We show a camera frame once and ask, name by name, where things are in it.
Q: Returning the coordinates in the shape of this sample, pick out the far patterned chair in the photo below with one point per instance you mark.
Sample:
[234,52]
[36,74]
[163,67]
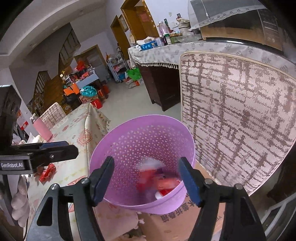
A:
[52,115]

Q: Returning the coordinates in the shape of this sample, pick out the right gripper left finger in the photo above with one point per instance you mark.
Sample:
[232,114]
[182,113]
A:
[51,220]

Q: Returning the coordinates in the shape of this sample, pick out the cardboard box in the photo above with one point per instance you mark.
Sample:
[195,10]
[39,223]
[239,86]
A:
[171,218]

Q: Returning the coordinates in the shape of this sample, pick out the crumpled red wrapper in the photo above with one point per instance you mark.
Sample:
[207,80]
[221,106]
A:
[48,173]

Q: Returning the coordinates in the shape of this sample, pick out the patterned tablecloth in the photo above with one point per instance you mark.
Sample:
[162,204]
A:
[84,128]

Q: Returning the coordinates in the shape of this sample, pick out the green bag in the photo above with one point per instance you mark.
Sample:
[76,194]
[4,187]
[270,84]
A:
[134,74]

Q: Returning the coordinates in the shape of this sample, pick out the purple plastic waste basket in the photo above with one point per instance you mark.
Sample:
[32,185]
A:
[138,145]

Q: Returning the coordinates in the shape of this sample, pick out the red white swirl box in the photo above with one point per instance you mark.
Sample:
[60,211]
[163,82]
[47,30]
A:
[154,182]

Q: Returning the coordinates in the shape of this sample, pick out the lace-covered sideboard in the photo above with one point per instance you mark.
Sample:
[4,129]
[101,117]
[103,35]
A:
[258,84]

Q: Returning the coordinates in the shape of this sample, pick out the pink water bottle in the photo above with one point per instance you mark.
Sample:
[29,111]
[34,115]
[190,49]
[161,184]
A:
[40,127]

